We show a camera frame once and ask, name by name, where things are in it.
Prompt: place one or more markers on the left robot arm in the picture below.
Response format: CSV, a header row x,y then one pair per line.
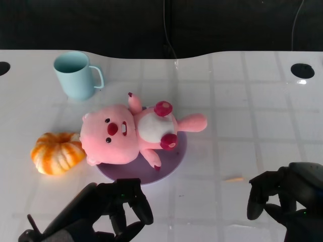
x,y
55,234

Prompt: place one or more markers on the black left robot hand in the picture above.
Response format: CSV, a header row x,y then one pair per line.
x,y
93,206

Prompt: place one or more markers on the lavender plastic plate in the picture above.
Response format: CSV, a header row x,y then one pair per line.
x,y
171,161

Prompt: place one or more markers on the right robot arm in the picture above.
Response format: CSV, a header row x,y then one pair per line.
x,y
305,232

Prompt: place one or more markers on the orange white striped pumpkin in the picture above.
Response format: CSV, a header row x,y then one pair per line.
x,y
54,156

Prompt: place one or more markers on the small orange stick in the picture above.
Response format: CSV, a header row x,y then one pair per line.
x,y
233,179

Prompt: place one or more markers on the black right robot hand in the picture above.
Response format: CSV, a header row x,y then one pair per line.
x,y
302,181

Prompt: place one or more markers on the light blue plastic mug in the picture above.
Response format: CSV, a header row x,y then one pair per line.
x,y
74,80

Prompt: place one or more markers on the pink plush beaver doll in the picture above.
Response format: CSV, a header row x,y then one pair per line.
x,y
111,143

